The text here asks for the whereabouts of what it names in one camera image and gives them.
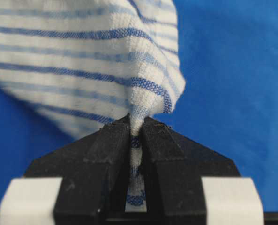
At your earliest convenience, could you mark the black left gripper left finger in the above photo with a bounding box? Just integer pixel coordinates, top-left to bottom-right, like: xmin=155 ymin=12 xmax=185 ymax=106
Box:
xmin=0 ymin=112 xmax=131 ymax=225

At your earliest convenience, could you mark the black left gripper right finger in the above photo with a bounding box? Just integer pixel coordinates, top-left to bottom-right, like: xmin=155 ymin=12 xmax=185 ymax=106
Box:
xmin=140 ymin=116 xmax=265 ymax=225

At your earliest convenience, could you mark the blue striped white towel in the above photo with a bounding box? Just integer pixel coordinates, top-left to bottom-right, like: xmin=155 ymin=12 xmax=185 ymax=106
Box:
xmin=0 ymin=0 xmax=185 ymax=212

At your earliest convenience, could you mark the blue table cloth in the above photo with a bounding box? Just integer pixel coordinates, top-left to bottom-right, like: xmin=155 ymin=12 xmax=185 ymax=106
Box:
xmin=0 ymin=0 xmax=278 ymax=211

